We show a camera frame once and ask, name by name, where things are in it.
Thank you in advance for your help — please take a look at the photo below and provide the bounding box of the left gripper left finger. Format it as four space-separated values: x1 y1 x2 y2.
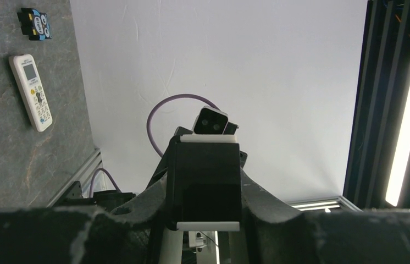
112 178 167 263

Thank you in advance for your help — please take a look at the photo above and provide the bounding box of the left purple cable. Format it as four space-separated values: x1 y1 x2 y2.
88 167 122 199

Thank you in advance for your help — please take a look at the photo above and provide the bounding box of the black phone-like slab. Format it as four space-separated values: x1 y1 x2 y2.
165 134 242 232

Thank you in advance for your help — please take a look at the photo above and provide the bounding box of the purple cable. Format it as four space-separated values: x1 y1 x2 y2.
146 93 220 158
88 167 122 199

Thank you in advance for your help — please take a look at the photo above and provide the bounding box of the blue owl toy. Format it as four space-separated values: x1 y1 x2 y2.
17 8 53 41

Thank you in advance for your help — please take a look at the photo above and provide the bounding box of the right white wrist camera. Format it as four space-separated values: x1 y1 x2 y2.
192 106 239 135

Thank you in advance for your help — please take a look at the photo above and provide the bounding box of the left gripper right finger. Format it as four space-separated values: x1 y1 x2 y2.
241 170 303 263

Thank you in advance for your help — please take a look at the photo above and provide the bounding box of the beige remote control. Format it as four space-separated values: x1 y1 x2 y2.
8 54 53 132

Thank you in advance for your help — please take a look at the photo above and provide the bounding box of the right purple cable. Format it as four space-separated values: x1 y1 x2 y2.
146 93 220 158

